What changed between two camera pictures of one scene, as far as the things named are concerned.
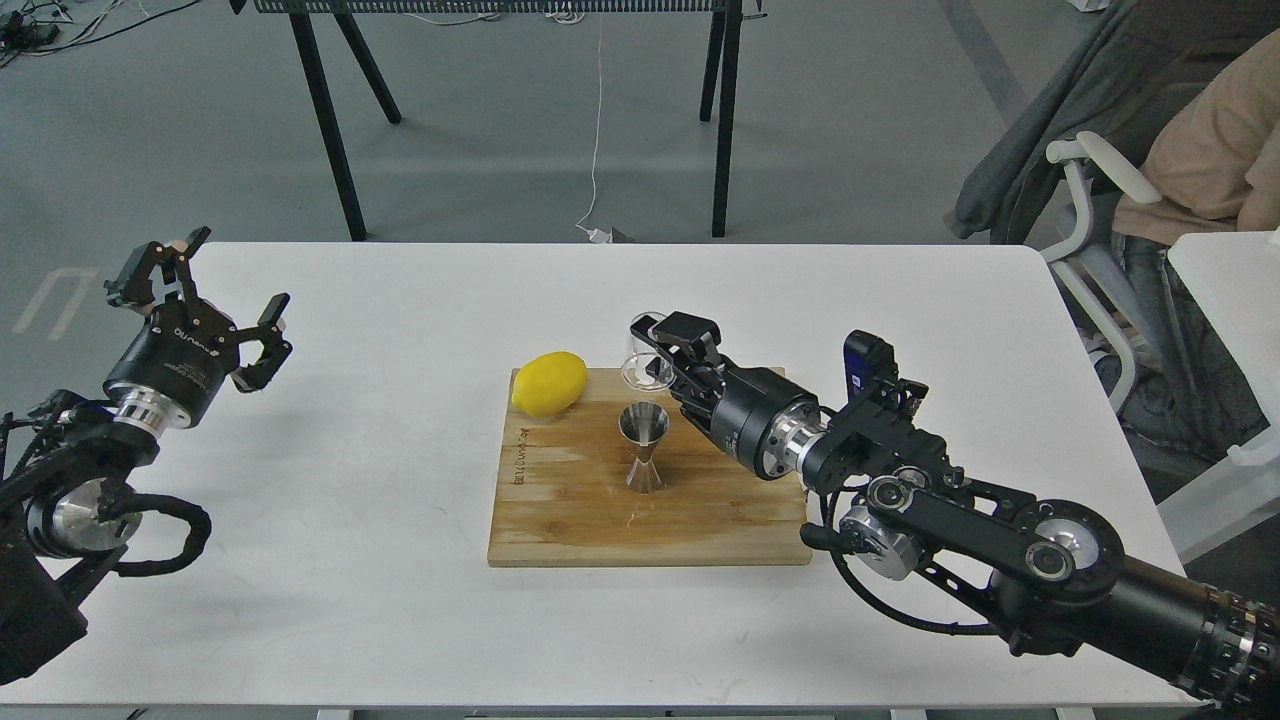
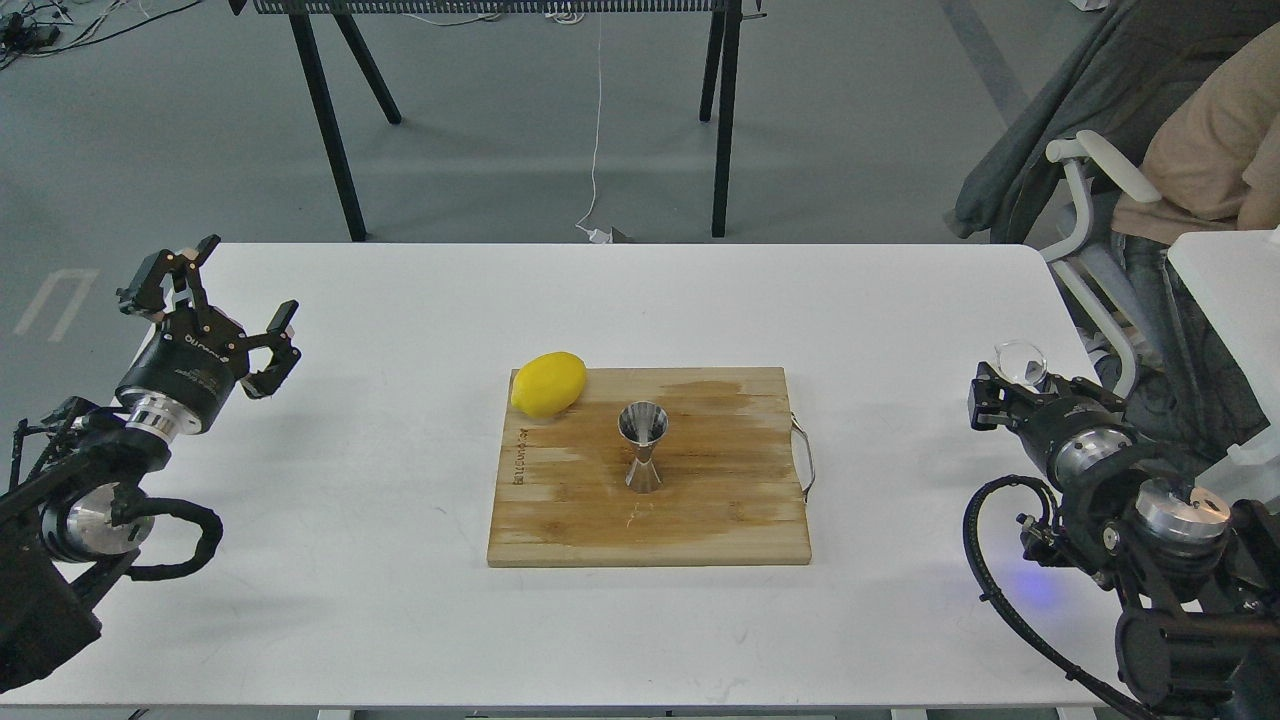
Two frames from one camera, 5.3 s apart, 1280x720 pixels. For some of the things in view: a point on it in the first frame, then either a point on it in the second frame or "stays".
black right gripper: (753, 413) to (1068, 442)
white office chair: (1087, 148) stays
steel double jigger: (644, 423) stays
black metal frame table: (718, 89) stays
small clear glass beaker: (644, 350) to (1012, 358)
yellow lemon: (549, 384) stays
